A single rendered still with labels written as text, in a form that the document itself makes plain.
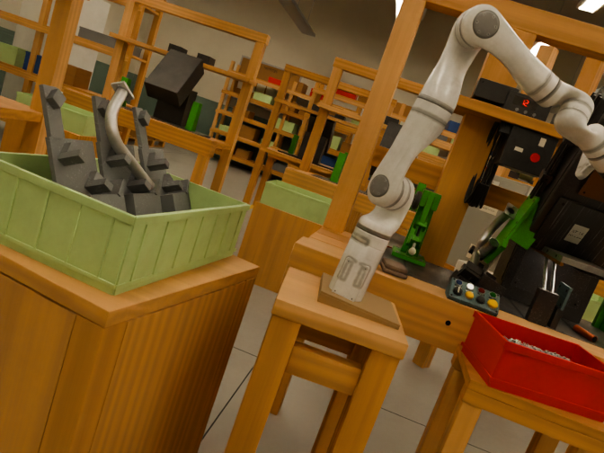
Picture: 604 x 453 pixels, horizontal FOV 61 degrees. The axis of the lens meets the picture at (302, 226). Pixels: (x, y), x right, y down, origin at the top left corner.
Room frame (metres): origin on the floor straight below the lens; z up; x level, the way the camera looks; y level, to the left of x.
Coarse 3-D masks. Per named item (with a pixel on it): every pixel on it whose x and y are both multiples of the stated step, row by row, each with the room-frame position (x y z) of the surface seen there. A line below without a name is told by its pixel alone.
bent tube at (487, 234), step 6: (510, 204) 1.80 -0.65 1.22; (504, 210) 1.78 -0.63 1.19; (510, 210) 1.81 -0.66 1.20; (516, 210) 1.79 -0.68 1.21; (504, 216) 1.80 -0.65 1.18; (510, 216) 1.77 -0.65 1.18; (492, 222) 1.85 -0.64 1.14; (498, 222) 1.83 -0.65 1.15; (486, 228) 1.86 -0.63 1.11; (492, 228) 1.85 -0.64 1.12; (486, 234) 1.85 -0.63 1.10; (492, 234) 1.85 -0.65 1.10; (480, 240) 1.84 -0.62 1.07; (486, 240) 1.84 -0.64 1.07; (480, 246) 1.82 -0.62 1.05; (474, 252) 1.80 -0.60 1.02; (474, 258) 1.77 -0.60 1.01
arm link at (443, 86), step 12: (456, 24) 1.27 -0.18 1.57; (456, 36) 1.28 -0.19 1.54; (456, 48) 1.29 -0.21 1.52; (468, 48) 1.27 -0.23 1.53; (480, 48) 1.26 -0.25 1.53; (444, 60) 1.28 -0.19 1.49; (456, 60) 1.28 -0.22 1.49; (468, 60) 1.29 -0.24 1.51; (432, 72) 1.28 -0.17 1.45; (444, 72) 1.27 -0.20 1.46; (456, 72) 1.27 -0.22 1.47; (432, 84) 1.25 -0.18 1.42; (444, 84) 1.25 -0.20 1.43; (456, 84) 1.26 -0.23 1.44; (420, 96) 1.26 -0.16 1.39; (432, 96) 1.23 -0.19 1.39; (444, 96) 1.23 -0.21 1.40; (456, 96) 1.25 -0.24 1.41; (444, 108) 1.23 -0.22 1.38
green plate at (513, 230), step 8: (528, 200) 1.76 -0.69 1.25; (536, 200) 1.69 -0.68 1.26; (520, 208) 1.79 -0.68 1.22; (528, 208) 1.70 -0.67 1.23; (536, 208) 1.70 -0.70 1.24; (520, 216) 1.72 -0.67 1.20; (528, 216) 1.71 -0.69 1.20; (512, 224) 1.74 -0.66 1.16; (520, 224) 1.70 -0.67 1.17; (528, 224) 1.70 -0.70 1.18; (504, 232) 1.76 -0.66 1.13; (512, 232) 1.70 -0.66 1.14; (520, 232) 1.71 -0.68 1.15; (528, 232) 1.70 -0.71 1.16; (512, 240) 1.71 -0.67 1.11; (520, 240) 1.70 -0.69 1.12; (528, 240) 1.70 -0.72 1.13
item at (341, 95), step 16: (320, 96) 9.31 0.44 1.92; (336, 96) 8.79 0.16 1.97; (352, 96) 8.85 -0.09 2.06; (400, 112) 8.69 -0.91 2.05; (304, 128) 8.88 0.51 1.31; (336, 128) 8.77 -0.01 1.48; (352, 128) 8.78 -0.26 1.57; (448, 128) 8.61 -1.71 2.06; (336, 144) 8.85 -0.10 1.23; (432, 160) 8.55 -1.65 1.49
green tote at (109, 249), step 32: (0, 160) 1.06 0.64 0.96; (32, 160) 1.22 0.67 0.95; (96, 160) 1.45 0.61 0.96; (0, 192) 1.05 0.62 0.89; (32, 192) 1.03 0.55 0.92; (64, 192) 1.01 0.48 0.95; (192, 192) 1.61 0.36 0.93; (0, 224) 1.05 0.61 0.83; (32, 224) 1.03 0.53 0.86; (64, 224) 1.01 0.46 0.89; (96, 224) 1.00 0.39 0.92; (128, 224) 0.98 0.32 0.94; (160, 224) 1.08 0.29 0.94; (192, 224) 1.23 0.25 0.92; (224, 224) 1.43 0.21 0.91; (32, 256) 1.03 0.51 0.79; (64, 256) 1.01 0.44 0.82; (96, 256) 0.99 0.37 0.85; (128, 256) 0.99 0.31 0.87; (160, 256) 1.12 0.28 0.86; (192, 256) 1.29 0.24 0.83; (224, 256) 1.50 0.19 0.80; (96, 288) 0.99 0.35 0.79; (128, 288) 1.03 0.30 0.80
